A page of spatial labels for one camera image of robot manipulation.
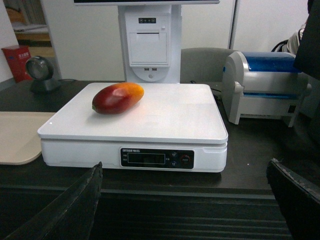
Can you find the grey chair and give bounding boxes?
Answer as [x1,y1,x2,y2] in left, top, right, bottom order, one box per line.
[180,47,234,93]

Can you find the seated person in background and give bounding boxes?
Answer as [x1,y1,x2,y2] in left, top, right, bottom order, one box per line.
[271,0,314,56]

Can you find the red fire extinguisher box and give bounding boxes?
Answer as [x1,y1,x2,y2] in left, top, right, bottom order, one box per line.
[1,45,32,83]

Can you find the white blue label printer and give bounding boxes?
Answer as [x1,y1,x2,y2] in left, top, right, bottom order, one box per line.
[221,51,312,128]

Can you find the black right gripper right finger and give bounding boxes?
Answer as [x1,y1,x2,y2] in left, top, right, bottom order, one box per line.
[266,158,320,240]

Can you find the white POS terminal stand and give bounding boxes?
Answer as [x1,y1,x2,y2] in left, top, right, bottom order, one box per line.
[74,0,219,84]

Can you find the white wheeled partition panel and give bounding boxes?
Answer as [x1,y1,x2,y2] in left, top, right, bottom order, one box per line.
[41,0,125,82]

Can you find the wooden furniture in background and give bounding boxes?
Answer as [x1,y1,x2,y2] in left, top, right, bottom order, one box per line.
[3,0,55,58]

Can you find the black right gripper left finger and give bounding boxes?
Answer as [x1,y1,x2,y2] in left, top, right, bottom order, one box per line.
[5,162,103,240]

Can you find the beige plastic tray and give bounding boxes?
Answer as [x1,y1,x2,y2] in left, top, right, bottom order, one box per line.
[0,111,54,166]

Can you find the black barcode scanner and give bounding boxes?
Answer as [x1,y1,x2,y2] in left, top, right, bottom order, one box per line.
[25,56,61,94]

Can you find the dark red mango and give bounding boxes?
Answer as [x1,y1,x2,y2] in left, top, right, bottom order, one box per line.
[91,82,145,115]

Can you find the white checkout scale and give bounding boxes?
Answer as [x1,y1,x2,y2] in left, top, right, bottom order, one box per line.
[38,83,228,173]

